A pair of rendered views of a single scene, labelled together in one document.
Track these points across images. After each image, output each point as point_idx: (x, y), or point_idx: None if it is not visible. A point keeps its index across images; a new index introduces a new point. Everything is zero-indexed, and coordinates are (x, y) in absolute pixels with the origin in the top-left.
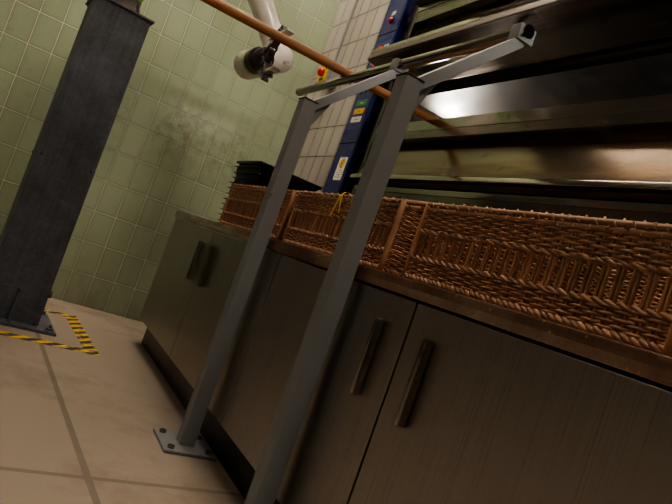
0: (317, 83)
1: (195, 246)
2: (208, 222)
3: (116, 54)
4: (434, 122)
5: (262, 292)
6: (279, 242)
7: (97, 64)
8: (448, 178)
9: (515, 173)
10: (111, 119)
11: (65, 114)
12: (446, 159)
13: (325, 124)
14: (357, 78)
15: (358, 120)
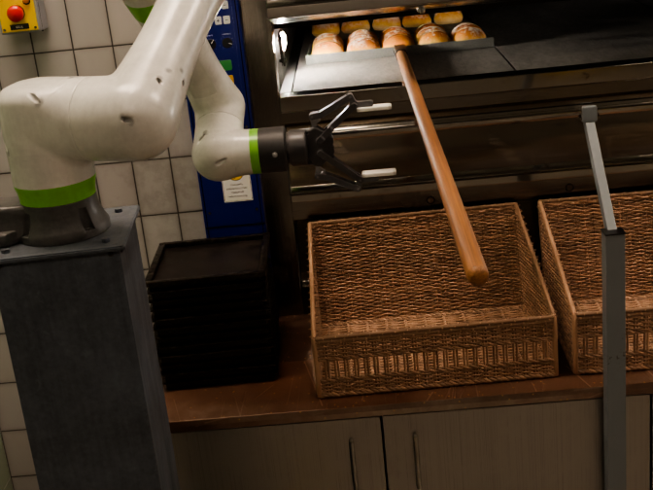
0: (349, 131)
1: (312, 451)
2: (340, 412)
3: (144, 313)
4: (436, 87)
5: (637, 437)
6: (641, 385)
7: (147, 358)
8: (544, 167)
9: (637, 143)
10: (166, 413)
11: (163, 478)
12: (493, 134)
13: None
14: (484, 125)
15: None
